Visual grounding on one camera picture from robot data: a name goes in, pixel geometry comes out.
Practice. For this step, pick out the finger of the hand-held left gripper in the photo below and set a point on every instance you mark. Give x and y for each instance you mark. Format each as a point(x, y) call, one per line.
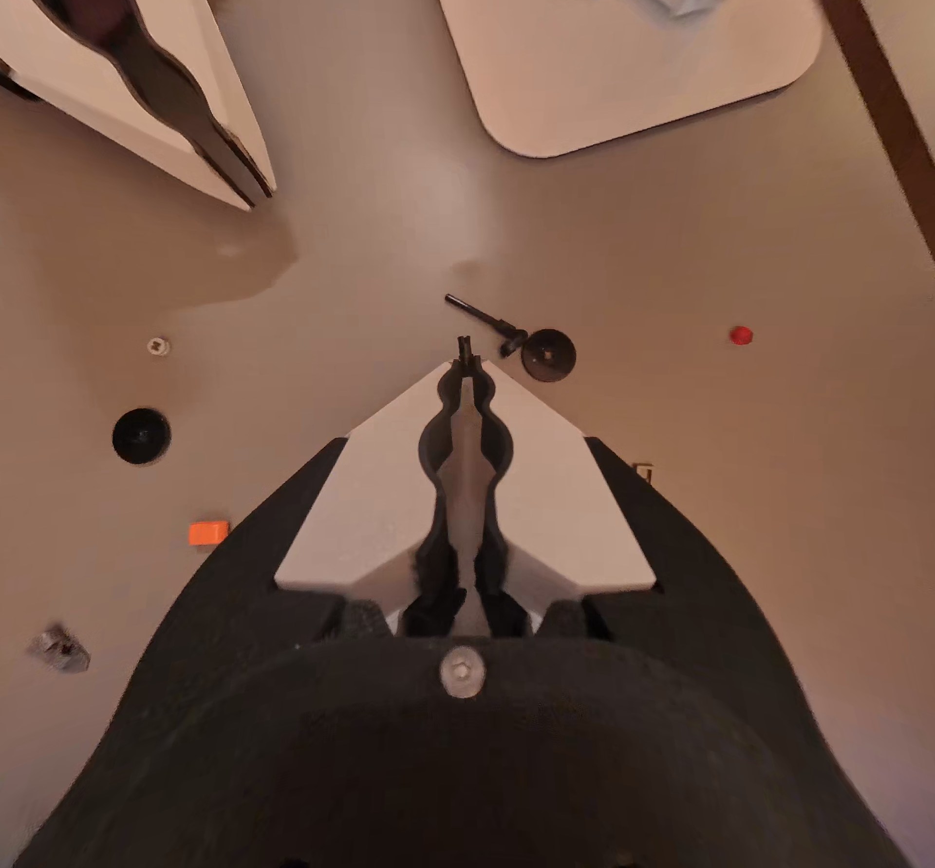
point(215, 79)
point(66, 72)

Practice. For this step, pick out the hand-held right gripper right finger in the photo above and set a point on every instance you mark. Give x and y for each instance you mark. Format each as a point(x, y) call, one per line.
point(577, 517)

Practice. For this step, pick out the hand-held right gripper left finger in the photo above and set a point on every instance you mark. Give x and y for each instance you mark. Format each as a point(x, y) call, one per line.
point(358, 517)

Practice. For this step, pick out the small black brick piece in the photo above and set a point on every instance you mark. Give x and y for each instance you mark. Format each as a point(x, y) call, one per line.
point(466, 349)

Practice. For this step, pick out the small grey brick piece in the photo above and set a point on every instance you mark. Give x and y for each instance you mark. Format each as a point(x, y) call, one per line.
point(643, 471)
point(60, 649)

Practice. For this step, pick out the small orange brick piece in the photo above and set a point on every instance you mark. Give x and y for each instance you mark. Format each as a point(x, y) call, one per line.
point(208, 532)

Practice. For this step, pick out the black round brick piece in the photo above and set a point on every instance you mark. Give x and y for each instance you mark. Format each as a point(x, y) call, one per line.
point(548, 355)
point(141, 436)

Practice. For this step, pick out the black axle piece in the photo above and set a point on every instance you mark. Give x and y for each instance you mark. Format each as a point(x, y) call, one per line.
point(486, 324)

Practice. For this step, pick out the red round brick piece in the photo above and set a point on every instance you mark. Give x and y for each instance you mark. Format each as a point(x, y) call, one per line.
point(740, 335)

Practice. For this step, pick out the small white brick piece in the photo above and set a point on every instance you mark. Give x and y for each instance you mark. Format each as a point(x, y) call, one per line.
point(158, 346)

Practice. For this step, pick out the white stand base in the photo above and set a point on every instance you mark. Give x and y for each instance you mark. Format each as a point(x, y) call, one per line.
point(584, 79)

